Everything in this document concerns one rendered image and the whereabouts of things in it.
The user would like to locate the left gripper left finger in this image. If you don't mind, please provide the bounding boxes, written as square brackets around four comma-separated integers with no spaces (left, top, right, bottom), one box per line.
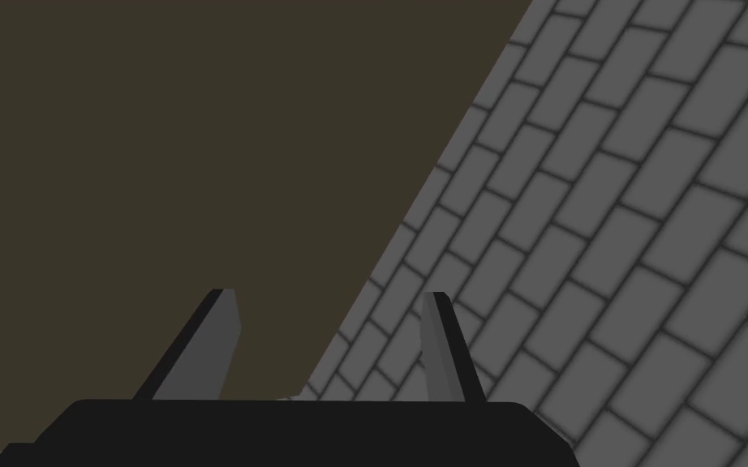
[131,288,243,402]

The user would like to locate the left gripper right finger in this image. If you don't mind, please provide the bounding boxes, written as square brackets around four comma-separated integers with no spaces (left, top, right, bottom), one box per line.
[419,291,488,403]

